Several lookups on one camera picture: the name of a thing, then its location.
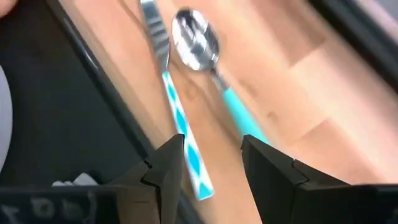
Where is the black metal table frame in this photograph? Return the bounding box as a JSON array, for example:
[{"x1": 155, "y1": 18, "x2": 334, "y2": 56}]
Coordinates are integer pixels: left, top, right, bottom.
[{"x1": 309, "y1": 0, "x2": 398, "y2": 93}]

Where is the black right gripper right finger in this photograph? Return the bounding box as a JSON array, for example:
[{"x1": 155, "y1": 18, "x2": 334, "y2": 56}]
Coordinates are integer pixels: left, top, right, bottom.
[{"x1": 241, "y1": 134, "x2": 349, "y2": 224}]

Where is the orange cup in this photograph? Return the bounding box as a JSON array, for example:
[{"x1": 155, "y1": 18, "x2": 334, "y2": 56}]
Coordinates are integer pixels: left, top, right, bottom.
[{"x1": 0, "y1": 0, "x2": 19, "y2": 18}]

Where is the grey napkin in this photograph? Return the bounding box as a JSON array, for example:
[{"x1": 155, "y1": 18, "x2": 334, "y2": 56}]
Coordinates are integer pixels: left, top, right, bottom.
[{"x1": 51, "y1": 172, "x2": 100, "y2": 188}]

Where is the spoon with plain teal handle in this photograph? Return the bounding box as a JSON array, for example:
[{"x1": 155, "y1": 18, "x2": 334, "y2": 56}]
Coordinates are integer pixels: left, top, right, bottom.
[{"x1": 171, "y1": 8, "x2": 270, "y2": 145}]

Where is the black plastic tray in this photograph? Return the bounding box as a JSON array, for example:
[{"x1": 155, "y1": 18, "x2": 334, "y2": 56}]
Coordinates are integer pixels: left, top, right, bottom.
[{"x1": 0, "y1": 0, "x2": 205, "y2": 224}]

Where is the knife with patterned teal handle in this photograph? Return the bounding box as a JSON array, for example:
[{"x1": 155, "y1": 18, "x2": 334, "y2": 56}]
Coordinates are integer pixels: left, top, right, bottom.
[{"x1": 139, "y1": 0, "x2": 216, "y2": 201}]

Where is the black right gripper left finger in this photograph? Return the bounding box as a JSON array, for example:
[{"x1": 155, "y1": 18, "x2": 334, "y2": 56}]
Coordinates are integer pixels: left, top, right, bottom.
[{"x1": 108, "y1": 134, "x2": 186, "y2": 224}]

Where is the white round plate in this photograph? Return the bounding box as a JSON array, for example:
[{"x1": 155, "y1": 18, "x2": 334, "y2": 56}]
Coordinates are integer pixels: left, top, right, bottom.
[{"x1": 0, "y1": 64, "x2": 14, "y2": 172}]

